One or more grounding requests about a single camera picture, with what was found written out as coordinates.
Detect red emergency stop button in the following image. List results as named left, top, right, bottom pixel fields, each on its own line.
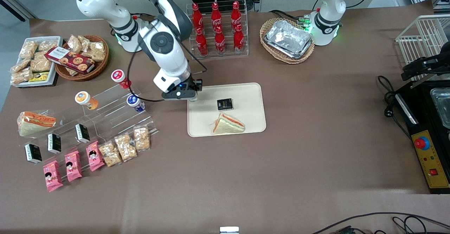
left=414, top=136, right=430, bottom=151

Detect orange gum bottle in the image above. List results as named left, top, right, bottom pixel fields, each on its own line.
left=75, top=91, right=100, bottom=111

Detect brown wicker basket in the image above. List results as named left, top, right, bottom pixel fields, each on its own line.
left=54, top=34, right=110, bottom=82

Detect pink snack packet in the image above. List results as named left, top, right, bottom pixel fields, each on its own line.
left=85, top=141, right=105, bottom=172
left=64, top=150, right=83, bottom=183
left=43, top=160, right=64, bottom=193

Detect black power cable with plug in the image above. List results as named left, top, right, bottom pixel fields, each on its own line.
left=377, top=75, right=412, bottom=140

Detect black cables at arm base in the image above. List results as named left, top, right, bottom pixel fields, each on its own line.
left=269, top=9, right=310, bottom=26

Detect black white carton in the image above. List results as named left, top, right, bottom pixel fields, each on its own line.
left=47, top=133, right=62, bottom=154
left=75, top=123, right=91, bottom=144
left=24, top=143, right=43, bottom=164

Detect yellow snack packet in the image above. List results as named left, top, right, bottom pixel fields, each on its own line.
left=28, top=71, right=50, bottom=83

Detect clear acrylic bottle rack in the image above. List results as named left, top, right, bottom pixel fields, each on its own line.
left=186, top=0, right=249, bottom=60

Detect stacked foil trays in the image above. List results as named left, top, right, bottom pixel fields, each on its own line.
left=264, top=19, right=314, bottom=60

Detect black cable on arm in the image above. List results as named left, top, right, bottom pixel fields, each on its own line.
left=126, top=25, right=208, bottom=103

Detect red cookie box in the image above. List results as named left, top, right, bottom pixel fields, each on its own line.
left=44, top=46, right=96, bottom=75

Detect blue gum bottle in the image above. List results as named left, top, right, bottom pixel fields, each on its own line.
left=126, top=94, right=146, bottom=113

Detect white wire basket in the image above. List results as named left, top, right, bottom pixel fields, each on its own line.
left=395, top=14, right=450, bottom=83

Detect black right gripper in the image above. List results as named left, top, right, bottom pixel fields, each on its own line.
left=161, top=82, right=198, bottom=102

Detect white rectangular dish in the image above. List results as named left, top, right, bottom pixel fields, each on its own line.
left=10, top=36, right=64, bottom=88

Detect clear bag of biscuits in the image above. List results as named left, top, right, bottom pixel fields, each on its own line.
left=133, top=125, right=152, bottom=152
left=98, top=141, right=123, bottom=168
left=114, top=132, right=139, bottom=162

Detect red gum bottle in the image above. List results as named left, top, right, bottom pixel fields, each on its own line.
left=111, top=69, right=133, bottom=90

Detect black machine with yellow panel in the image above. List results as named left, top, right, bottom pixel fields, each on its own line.
left=393, top=81, right=450, bottom=195

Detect light wicker basket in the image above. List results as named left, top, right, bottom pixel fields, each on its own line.
left=259, top=18, right=315, bottom=65

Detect red cola bottle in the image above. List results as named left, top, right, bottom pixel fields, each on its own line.
left=214, top=27, right=226, bottom=55
left=211, top=2, right=223, bottom=33
left=233, top=25, right=245, bottom=54
left=195, top=28, right=209, bottom=56
left=230, top=1, right=243, bottom=31
left=191, top=3, right=205, bottom=35

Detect wrapped triangle sandwich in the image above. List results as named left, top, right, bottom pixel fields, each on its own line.
left=17, top=111, right=57, bottom=137
left=212, top=112, right=246, bottom=135

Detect cream plastic tray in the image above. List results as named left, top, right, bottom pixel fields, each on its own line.
left=187, top=83, right=267, bottom=137

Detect black floor cables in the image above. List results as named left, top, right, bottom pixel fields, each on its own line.
left=310, top=212, right=450, bottom=234

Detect clear acrylic stepped shelf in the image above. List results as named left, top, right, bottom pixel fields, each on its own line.
left=20, top=83, right=159, bottom=165

